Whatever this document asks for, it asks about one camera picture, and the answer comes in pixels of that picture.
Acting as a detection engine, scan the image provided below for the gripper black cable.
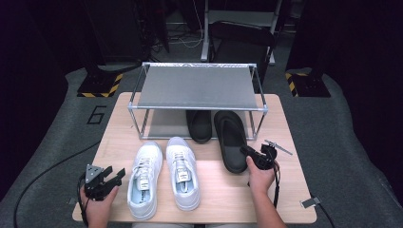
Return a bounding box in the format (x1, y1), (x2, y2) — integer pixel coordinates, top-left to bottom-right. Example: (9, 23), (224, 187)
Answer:
(76, 172), (90, 228)
(272, 161), (282, 209)

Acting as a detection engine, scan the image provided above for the black slipper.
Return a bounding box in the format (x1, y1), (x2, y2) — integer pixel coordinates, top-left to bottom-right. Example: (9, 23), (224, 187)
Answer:
(213, 109), (250, 175)
(185, 109), (213, 144)

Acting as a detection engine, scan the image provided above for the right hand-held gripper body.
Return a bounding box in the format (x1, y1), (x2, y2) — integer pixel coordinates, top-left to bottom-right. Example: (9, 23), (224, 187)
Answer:
(251, 139), (294, 171)

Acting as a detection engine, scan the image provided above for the white sneaker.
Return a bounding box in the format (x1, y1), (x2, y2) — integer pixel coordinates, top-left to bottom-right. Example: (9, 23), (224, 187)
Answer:
(165, 136), (202, 212)
(126, 141), (164, 221)

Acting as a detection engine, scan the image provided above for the person's right hand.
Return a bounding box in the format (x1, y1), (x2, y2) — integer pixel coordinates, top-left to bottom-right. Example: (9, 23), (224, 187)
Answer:
(245, 155), (277, 196)

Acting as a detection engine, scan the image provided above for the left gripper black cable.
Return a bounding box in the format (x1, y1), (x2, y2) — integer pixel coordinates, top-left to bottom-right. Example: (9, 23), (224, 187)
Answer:
(76, 172), (90, 228)

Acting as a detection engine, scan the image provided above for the white metal stand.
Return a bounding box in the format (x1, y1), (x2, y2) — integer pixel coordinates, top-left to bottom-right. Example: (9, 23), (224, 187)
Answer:
(200, 0), (283, 67)

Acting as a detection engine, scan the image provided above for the person's left hand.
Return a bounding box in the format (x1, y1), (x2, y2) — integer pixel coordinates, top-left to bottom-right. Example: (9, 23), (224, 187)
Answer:
(79, 185), (120, 219)

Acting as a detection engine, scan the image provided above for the black floor cable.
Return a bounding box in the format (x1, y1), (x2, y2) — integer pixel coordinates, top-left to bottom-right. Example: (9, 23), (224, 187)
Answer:
(316, 202), (336, 228)
(12, 141), (102, 228)

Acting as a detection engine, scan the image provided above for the metal shoe rack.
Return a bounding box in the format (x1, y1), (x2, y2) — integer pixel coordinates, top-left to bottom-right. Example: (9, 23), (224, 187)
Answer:
(127, 62), (269, 141)

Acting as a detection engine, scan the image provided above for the black striped stand base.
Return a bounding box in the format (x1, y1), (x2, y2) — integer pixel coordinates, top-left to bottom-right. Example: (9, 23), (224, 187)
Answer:
(284, 71), (332, 98)
(76, 72), (124, 99)

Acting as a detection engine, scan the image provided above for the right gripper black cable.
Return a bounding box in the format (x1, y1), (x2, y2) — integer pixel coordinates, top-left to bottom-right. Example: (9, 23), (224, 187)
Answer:
(272, 161), (282, 209)

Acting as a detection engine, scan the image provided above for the grey floor mat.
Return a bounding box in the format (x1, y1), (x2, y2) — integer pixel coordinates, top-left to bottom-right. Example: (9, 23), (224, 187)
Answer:
(0, 66), (403, 228)

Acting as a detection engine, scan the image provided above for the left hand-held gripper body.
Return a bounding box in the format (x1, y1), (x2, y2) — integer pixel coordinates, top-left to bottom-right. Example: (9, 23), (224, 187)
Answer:
(84, 163), (112, 202)

